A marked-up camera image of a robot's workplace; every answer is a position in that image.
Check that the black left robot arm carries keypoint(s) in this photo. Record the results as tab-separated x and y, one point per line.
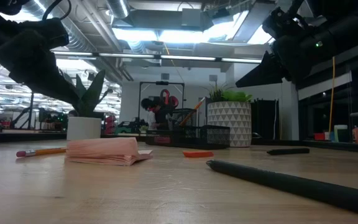
8	4

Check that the black gantry frame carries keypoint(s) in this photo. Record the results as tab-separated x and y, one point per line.
154	83

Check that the yellow pencil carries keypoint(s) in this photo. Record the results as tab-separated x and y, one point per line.
42	152
193	112

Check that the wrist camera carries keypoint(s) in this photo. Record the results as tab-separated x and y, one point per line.
283	23
56	32

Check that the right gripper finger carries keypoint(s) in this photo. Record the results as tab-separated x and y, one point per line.
263	74

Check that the black mesh desk organizer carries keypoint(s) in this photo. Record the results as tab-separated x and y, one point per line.
210	137

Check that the orange bottle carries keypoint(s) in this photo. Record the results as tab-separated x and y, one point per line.
357	135

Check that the black cabinet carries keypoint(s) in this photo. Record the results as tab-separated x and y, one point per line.
264	119

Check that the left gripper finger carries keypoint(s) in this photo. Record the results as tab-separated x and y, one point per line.
42	77

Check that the succulent in patterned white pot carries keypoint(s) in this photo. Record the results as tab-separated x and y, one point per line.
228	121

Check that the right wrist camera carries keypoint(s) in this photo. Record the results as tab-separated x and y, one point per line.
283	23

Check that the green background object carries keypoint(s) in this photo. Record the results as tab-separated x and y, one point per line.
126	127

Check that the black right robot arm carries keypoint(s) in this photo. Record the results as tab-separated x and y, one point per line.
346	28

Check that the red background machine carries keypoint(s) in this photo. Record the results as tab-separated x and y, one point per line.
110	124

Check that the grey ceiling unit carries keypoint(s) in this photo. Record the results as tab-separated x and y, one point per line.
191	17

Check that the pink eraser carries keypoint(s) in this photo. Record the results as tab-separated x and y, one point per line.
163	140

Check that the orange-red eraser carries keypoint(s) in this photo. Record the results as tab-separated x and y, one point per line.
197	154

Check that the snake plant in white pot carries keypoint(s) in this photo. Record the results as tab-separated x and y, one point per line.
84	127

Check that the person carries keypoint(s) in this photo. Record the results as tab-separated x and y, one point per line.
151	113

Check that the pink sticky note pad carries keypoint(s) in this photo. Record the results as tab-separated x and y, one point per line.
104	151

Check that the black pen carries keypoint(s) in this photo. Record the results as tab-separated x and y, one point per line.
291	183
287	151

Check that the long ceiling light strip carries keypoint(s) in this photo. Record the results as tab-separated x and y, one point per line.
185	58

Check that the small red box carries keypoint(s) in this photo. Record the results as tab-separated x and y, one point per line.
319	137

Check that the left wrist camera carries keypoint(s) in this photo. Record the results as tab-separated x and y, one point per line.
56	32

